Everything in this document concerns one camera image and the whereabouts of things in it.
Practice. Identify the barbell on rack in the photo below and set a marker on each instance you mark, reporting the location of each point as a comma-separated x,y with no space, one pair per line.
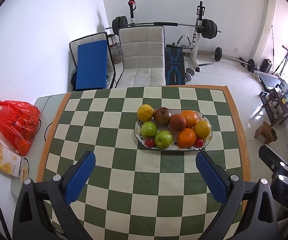
208,29

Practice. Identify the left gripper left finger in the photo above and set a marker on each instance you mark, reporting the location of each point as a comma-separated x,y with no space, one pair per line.
31,220

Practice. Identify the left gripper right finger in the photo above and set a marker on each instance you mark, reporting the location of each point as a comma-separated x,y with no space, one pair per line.
259,220

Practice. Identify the large green apple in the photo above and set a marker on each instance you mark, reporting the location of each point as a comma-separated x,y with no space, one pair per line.
149,130

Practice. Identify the black blue exercise bench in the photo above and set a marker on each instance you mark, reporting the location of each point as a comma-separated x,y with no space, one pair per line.
174,65

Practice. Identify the white padded chair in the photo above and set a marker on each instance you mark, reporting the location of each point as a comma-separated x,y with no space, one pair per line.
142,49

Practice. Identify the large yellow citrus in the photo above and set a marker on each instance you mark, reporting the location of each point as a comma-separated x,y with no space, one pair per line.
202,129

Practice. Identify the white weight rack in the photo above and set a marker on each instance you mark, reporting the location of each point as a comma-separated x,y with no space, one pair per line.
192,49

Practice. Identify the red plastic bag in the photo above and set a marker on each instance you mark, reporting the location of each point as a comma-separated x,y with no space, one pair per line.
19,122

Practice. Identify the blue cushioned chair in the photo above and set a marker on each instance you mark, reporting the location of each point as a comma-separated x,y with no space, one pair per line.
93,62

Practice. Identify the small yellow lemon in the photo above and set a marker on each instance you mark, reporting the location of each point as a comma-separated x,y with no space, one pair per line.
145,112

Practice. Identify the red apple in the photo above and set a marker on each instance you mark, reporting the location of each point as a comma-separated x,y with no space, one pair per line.
162,116

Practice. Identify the bright orange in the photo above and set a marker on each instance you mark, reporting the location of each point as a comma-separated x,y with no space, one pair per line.
186,138
190,117

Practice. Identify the green checkered tablecloth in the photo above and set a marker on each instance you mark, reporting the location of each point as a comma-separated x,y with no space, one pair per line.
135,192

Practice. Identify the floral ceramic plate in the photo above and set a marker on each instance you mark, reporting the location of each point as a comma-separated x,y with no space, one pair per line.
174,146

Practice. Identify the dark wooden shelf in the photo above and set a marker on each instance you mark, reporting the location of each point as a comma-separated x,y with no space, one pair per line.
275,102

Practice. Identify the floor barbell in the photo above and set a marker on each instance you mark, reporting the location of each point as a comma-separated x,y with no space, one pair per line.
218,55

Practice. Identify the dark red orange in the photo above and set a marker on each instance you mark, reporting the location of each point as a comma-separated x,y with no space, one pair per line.
177,122

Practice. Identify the yellow snack box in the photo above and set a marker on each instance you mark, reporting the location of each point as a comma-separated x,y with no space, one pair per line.
13,164

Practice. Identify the red cherry tomato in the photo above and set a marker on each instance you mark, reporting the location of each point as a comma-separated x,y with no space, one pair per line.
150,142
199,143

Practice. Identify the wooden stool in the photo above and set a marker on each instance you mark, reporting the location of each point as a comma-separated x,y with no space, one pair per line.
265,133

